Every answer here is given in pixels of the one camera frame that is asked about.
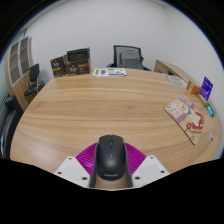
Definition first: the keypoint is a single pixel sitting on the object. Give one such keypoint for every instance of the grey mesh office chair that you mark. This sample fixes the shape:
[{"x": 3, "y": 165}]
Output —
[{"x": 127, "y": 58}]

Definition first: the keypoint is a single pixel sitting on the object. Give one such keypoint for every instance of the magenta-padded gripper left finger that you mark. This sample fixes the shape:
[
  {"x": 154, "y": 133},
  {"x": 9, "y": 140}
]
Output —
[{"x": 85, "y": 161}]

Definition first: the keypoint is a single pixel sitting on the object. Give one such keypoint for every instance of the small yellow box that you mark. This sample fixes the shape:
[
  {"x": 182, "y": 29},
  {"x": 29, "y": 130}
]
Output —
[{"x": 201, "y": 99}]

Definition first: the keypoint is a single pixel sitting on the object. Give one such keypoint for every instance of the black computer mouse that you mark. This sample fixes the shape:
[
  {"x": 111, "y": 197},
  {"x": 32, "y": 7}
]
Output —
[{"x": 111, "y": 156}]

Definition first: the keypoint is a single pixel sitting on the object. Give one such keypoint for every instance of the white printed leaflet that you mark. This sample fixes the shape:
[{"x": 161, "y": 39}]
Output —
[{"x": 109, "y": 72}]

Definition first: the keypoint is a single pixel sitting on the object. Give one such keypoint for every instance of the round white patterned disc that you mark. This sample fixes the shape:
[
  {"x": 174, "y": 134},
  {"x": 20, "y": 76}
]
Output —
[{"x": 176, "y": 80}]

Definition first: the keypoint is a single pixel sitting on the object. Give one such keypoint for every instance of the purple standing card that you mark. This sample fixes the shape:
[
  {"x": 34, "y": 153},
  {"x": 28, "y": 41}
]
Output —
[{"x": 206, "y": 88}]

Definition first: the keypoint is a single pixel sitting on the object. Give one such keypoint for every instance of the small green box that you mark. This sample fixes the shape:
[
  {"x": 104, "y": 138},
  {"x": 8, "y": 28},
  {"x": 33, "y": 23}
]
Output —
[{"x": 210, "y": 109}]

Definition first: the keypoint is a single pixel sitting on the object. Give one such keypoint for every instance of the orange box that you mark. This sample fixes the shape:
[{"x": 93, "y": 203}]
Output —
[{"x": 193, "y": 88}]

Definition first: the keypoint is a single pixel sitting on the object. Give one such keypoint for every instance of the wooden side desk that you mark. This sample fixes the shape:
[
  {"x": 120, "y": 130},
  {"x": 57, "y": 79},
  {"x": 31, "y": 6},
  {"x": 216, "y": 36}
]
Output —
[{"x": 168, "y": 68}]

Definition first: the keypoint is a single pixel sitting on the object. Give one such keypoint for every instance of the small brown carton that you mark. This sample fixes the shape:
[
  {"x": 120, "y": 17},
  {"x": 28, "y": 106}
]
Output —
[{"x": 58, "y": 66}]

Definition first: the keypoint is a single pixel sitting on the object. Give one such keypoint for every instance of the black visitor chair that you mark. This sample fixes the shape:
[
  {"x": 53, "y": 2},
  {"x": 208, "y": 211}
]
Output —
[{"x": 34, "y": 75}]

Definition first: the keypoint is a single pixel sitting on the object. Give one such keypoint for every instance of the large brown open carton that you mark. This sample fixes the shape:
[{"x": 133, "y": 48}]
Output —
[{"x": 77, "y": 64}]

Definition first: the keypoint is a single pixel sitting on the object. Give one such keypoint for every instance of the black leather armchair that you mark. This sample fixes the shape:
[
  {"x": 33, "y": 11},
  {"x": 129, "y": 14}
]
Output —
[{"x": 8, "y": 126}]

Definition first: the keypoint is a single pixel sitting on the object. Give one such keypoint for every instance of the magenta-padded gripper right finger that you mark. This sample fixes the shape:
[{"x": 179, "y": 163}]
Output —
[{"x": 136, "y": 161}]

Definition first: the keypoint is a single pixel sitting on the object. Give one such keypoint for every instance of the wooden shelf unit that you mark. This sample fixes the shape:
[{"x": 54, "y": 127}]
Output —
[{"x": 16, "y": 65}]

